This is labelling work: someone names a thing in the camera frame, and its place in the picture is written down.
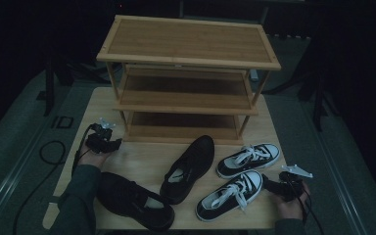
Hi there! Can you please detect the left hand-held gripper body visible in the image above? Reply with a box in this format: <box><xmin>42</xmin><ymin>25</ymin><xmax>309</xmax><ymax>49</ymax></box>
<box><xmin>84</xmin><ymin>117</ymin><xmax>117</xmax><ymax>155</ymax></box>

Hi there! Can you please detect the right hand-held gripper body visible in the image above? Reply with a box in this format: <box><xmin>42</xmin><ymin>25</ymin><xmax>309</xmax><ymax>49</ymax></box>
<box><xmin>277</xmin><ymin>164</ymin><xmax>314</xmax><ymax>203</ymax></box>

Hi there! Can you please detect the black white canvas sneaker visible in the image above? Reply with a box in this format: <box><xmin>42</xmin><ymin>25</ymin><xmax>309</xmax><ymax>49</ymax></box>
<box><xmin>195</xmin><ymin>169</ymin><xmax>264</xmax><ymax>223</ymax></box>
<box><xmin>215</xmin><ymin>142</ymin><xmax>281</xmax><ymax>180</ymax></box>

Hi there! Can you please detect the black leather shoe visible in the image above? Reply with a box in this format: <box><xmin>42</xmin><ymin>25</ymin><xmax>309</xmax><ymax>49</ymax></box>
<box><xmin>159</xmin><ymin>134</ymin><xmax>215</xmax><ymax>206</ymax></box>
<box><xmin>96</xmin><ymin>171</ymin><xmax>176</xmax><ymax>233</ymax></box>

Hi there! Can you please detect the wooden three-tier shoe rack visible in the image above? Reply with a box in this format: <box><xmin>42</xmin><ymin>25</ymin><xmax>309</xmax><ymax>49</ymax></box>
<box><xmin>96</xmin><ymin>14</ymin><xmax>282</xmax><ymax>146</ymax></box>

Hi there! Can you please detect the person's left hand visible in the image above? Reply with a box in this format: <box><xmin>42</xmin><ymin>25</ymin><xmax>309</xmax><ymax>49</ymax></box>
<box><xmin>77</xmin><ymin>143</ymin><xmax>112</xmax><ymax>169</ymax></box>

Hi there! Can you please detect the person's right hand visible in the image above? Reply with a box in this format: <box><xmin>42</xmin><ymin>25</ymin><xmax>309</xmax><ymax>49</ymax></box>
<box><xmin>273</xmin><ymin>181</ymin><xmax>311</xmax><ymax>221</ymax></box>

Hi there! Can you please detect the black metal stand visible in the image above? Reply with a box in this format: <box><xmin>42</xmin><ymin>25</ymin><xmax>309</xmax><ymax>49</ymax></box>
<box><xmin>297</xmin><ymin>72</ymin><xmax>338</xmax><ymax>132</ymax></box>
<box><xmin>42</xmin><ymin>58</ymin><xmax>67</xmax><ymax>118</ymax></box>

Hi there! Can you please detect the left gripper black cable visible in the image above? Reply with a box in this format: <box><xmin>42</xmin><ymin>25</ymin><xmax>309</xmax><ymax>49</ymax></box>
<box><xmin>71</xmin><ymin>123</ymin><xmax>94</xmax><ymax>175</ymax></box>

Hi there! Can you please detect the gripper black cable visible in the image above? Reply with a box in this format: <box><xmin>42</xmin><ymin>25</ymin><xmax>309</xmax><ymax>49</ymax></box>
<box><xmin>71</xmin><ymin>123</ymin><xmax>94</xmax><ymax>175</ymax></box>
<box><xmin>293</xmin><ymin>182</ymin><xmax>325</xmax><ymax>235</ymax></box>

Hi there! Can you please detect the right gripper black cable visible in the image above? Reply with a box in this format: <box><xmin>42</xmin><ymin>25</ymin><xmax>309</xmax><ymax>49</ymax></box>
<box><xmin>293</xmin><ymin>182</ymin><xmax>325</xmax><ymax>235</ymax></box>

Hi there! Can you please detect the black floor cable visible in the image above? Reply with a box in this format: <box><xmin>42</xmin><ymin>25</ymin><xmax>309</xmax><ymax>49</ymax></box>
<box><xmin>12</xmin><ymin>140</ymin><xmax>67</xmax><ymax>235</ymax></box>

